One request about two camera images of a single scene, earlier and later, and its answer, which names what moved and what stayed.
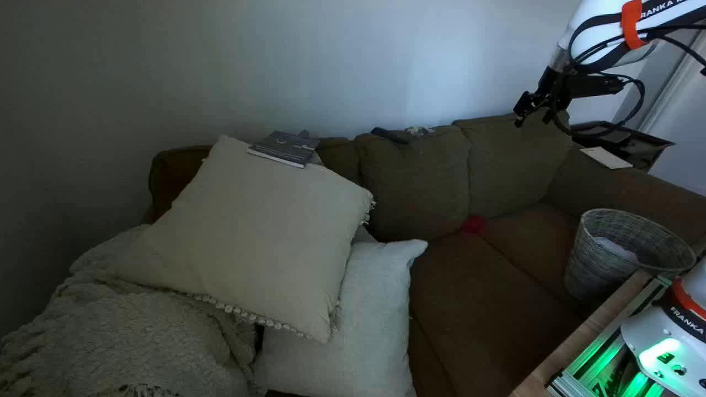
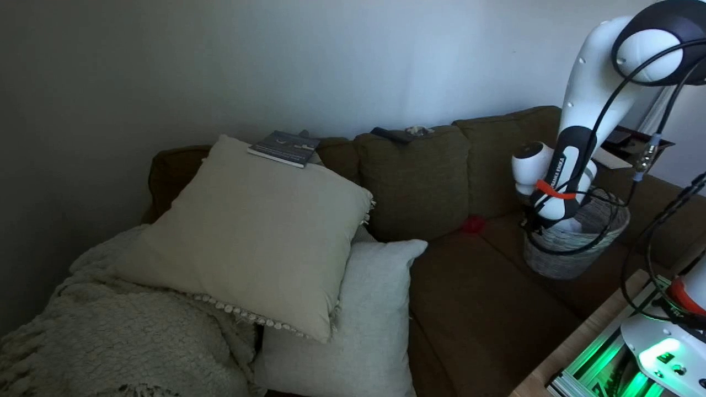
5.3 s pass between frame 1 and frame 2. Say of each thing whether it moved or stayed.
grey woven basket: moved
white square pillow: stayed
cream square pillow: stayed
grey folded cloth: stayed
